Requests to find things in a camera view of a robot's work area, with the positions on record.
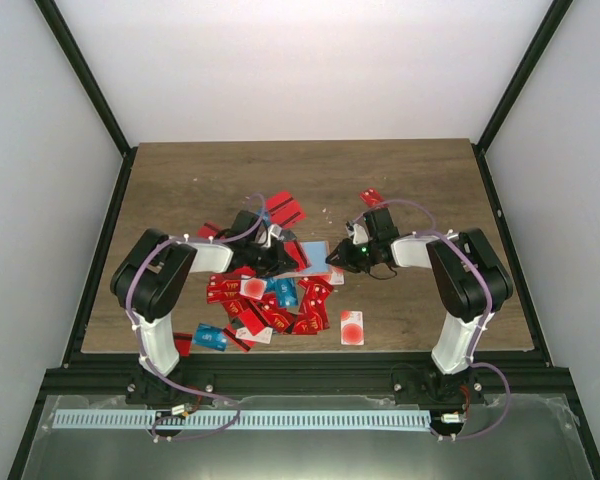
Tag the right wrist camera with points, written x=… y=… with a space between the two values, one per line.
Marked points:
x=357 y=233

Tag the blue card in pile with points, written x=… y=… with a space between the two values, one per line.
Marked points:
x=286 y=293

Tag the black frame post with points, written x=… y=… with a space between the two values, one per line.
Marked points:
x=541 y=39
x=72 y=52

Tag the black frame post left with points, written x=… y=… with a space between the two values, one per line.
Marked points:
x=72 y=52

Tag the white card red circle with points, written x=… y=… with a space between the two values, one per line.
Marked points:
x=352 y=328

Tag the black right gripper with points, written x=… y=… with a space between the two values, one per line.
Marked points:
x=345 y=259

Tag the white red card on table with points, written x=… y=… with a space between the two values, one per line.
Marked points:
x=336 y=277

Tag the red card near edge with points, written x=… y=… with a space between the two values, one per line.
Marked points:
x=183 y=342

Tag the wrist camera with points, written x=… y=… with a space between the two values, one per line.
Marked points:
x=357 y=233
x=272 y=232

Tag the white card red dot left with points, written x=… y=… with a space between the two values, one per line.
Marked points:
x=253 y=288

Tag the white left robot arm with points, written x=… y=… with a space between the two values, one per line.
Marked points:
x=149 y=281

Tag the light blue slotted cable duct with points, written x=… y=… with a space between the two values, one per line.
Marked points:
x=251 y=420

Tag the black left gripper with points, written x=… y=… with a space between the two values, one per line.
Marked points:
x=277 y=266

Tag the black frame post right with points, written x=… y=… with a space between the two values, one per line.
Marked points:
x=541 y=39

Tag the red striped card left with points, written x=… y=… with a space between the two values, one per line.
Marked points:
x=208 y=230

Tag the blue card near edge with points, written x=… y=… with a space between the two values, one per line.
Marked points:
x=210 y=337

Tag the pink card holder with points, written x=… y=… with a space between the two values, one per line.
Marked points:
x=315 y=253

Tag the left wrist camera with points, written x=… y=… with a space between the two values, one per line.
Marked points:
x=272 y=232

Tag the small red card far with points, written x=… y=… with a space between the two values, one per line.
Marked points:
x=371 y=197

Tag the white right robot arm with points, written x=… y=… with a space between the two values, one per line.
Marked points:
x=472 y=282

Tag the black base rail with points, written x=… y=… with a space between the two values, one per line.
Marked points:
x=407 y=377

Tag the red VIP card front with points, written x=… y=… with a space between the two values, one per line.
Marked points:
x=295 y=250

